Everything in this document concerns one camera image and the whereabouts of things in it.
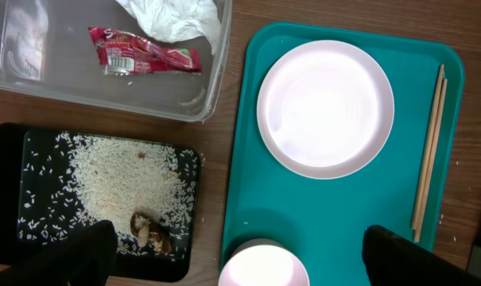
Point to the clear plastic bin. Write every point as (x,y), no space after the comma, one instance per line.
(46,50)

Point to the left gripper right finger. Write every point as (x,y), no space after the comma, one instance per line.
(391,260)

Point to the teal serving tray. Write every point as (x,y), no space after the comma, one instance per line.
(323,221)

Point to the white napkin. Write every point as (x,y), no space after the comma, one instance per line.
(172,21)

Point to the red snack wrapper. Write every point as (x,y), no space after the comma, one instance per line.
(124,53)

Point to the brown food scrap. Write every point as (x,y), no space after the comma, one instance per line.
(148,230)

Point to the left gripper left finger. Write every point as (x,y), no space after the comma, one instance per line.
(85,259)

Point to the black tray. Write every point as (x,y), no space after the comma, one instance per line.
(13,251)

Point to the small pink plate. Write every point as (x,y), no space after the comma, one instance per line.
(263,262)

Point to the large white plate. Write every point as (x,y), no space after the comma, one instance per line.
(325,109)

